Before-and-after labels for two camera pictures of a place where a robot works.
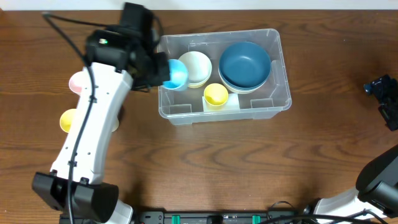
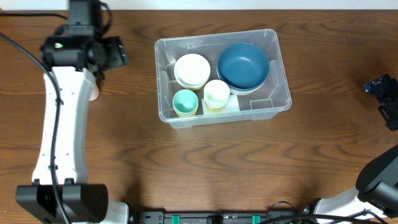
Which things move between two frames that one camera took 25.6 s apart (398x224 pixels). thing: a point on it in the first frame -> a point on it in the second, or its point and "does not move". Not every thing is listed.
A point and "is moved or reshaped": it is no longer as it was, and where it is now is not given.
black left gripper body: (160, 70) -> (116, 51)
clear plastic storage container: (233, 76) does not move
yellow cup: (216, 94) -> (219, 110)
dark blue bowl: (244, 65) does not move
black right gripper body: (384, 97) does not move
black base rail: (219, 217) does not move
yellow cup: (66, 119) is moved or reshaped
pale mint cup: (116, 124) -> (216, 93)
